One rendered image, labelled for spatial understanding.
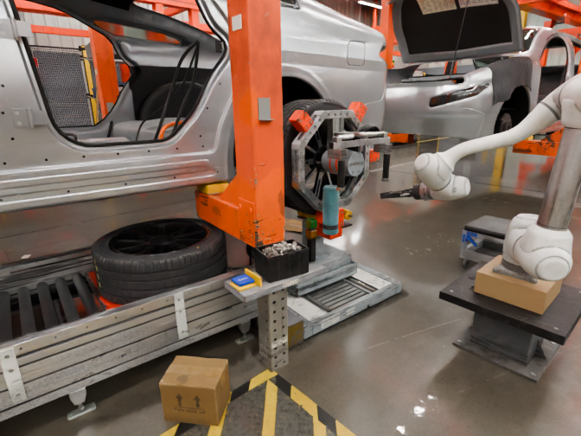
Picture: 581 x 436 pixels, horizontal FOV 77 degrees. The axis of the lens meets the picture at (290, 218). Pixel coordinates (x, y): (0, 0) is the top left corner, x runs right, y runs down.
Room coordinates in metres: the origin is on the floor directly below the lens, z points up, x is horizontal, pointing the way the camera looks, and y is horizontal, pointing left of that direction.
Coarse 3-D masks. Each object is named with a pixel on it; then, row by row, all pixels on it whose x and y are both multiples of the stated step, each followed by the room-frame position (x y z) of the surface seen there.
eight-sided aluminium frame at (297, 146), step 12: (348, 120) 2.15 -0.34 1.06; (300, 132) 1.95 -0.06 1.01; (312, 132) 1.93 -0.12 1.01; (300, 144) 1.88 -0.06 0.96; (300, 156) 1.88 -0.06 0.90; (300, 168) 1.88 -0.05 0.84; (300, 180) 1.88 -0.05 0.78; (360, 180) 2.16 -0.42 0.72; (300, 192) 1.94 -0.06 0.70; (312, 192) 1.93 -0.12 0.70; (348, 192) 2.16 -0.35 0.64; (312, 204) 1.99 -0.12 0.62; (348, 204) 2.10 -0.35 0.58
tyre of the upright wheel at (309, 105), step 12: (288, 108) 2.11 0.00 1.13; (300, 108) 2.03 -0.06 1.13; (312, 108) 2.04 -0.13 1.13; (324, 108) 2.09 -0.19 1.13; (336, 108) 2.15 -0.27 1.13; (288, 120) 1.99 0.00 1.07; (288, 132) 1.94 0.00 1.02; (288, 144) 1.94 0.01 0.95; (288, 156) 1.94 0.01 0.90; (288, 168) 1.94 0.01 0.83; (288, 180) 1.94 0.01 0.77; (288, 192) 1.94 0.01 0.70; (288, 204) 2.03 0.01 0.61; (300, 204) 1.99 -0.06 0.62
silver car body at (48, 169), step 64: (0, 0) 1.57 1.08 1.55; (64, 0) 3.09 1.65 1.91; (128, 0) 3.28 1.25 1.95; (0, 64) 1.53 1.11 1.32; (128, 64) 3.52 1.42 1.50; (192, 64) 3.84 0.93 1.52; (320, 64) 2.48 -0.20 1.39; (384, 64) 2.87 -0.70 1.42; (0, 128) 1.50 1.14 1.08; (64, 128) 3.17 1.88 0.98; (128, 128) 2.97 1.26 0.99; (192, 128) 1.98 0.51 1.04; (0, 192) 1.46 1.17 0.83; (64, 192) 1.60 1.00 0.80; (128, 192) 1.74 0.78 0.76
